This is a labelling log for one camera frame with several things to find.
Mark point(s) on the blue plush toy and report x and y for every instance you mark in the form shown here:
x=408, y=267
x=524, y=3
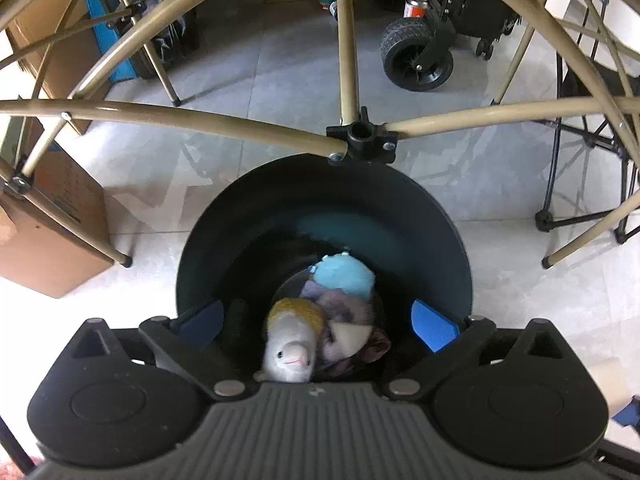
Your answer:
x=345, y=272

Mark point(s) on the purple satin cloth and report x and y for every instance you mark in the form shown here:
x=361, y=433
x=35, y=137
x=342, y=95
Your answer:
x=379, y=350

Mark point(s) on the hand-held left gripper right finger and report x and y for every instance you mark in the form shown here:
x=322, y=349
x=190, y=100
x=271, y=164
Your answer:
x=432, y=325

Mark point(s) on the cardboard box with green liner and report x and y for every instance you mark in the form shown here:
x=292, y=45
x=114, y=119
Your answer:
x=55, y=240

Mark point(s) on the black folding chair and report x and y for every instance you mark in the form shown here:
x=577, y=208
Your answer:
x=544, y=220

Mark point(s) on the lilac fluffy scrunchie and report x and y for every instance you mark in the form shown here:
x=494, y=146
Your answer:
x=345, y=310

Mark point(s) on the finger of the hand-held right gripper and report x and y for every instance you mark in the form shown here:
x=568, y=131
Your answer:
x=632, y=412

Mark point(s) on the yellow white sheep plush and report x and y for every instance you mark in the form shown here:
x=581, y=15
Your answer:
x=290, y=350

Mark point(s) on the red gas canister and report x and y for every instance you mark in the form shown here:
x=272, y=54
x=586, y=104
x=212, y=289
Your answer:
x=416, y=7

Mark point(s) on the black round trash bin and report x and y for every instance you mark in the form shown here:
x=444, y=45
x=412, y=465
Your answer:
x=240, y=220

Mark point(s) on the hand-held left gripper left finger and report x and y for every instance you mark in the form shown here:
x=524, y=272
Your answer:
x=202, y=322

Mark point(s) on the blue flat box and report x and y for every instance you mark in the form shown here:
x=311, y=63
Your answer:
x=107, y=25

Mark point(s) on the large open cardboard box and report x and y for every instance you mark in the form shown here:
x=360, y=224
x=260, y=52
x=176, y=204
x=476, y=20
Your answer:
x=55, y=25

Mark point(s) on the olive folding camping table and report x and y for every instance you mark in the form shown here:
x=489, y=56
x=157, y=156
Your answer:
x=346, y=60

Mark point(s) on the black suitcase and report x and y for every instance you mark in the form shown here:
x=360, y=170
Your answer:
x=480, y=5

